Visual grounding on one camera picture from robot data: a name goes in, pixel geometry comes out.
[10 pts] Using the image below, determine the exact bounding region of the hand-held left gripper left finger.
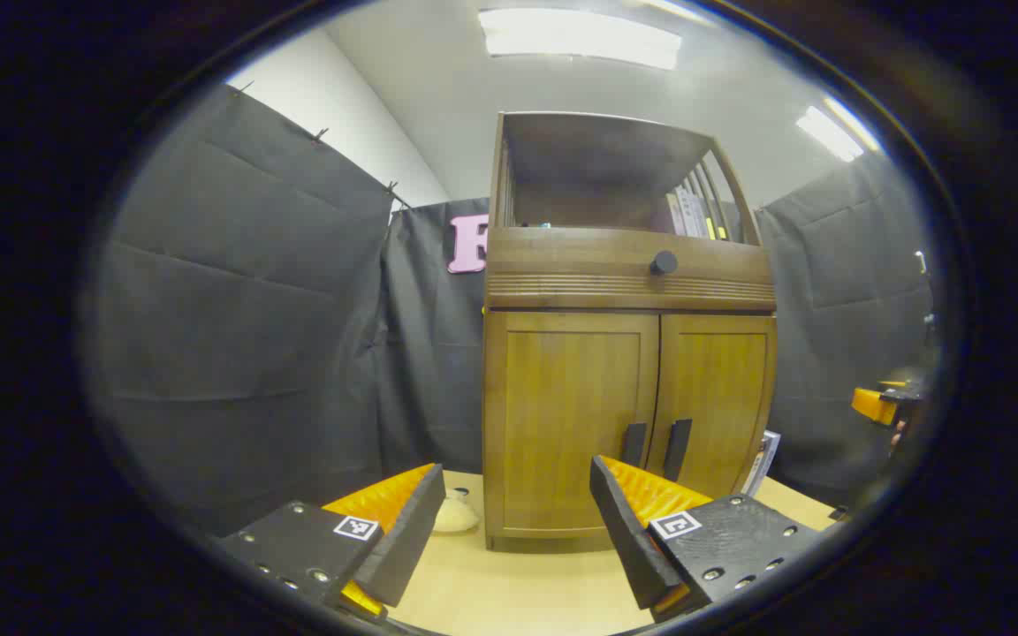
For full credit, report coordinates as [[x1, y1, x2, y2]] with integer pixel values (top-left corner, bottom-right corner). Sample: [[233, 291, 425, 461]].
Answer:
[[217, 462, 446, 619]]

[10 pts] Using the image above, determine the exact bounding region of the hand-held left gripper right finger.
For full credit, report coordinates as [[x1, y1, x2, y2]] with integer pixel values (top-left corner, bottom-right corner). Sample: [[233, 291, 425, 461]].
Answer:
[[589, 455, 828, 624]]

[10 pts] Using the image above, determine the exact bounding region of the wooden cabinet door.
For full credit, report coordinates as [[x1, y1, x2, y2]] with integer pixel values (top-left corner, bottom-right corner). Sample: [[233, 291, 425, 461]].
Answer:
[[484, 311, 660, 540], [648, 314, 778, 500]]

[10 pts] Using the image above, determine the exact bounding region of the wooden double-door shoe cabinet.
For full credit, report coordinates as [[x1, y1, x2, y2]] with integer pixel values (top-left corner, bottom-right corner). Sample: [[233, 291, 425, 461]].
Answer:
[[481, 111, 778, 553]]

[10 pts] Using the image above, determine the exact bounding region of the wooden cabinet drawer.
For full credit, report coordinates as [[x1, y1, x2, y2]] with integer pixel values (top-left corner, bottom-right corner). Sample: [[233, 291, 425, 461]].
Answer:
[[486, 227, 776, 310]]

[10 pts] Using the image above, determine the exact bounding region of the cream plush toy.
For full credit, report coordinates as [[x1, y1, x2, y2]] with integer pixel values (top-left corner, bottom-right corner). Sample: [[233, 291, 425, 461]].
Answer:
[[432, 488, 481, 534]]

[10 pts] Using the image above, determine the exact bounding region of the white blue cover book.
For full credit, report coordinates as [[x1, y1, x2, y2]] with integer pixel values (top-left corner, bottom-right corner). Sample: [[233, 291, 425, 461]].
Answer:
[[743, 430, 781, 497]]

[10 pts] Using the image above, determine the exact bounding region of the small ceiling light panel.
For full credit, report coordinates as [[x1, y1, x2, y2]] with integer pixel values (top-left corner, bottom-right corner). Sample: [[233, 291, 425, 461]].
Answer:
[[796, 97, 881, 163]]

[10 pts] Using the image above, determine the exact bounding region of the black backdrop cloth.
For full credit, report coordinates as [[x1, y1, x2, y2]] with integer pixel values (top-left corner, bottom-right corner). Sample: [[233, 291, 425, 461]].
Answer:
[[89, 84, 938, 535]]

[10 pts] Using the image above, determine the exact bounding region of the large ceiling light panel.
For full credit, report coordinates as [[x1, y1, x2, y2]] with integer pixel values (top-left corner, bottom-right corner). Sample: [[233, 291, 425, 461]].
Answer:
[[478, 9, 682, 70]]

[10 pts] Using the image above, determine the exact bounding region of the black right door handle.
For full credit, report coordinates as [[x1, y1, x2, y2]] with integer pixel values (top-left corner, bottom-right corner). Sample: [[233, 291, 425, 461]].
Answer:
[[663, 418, 693, 482]]

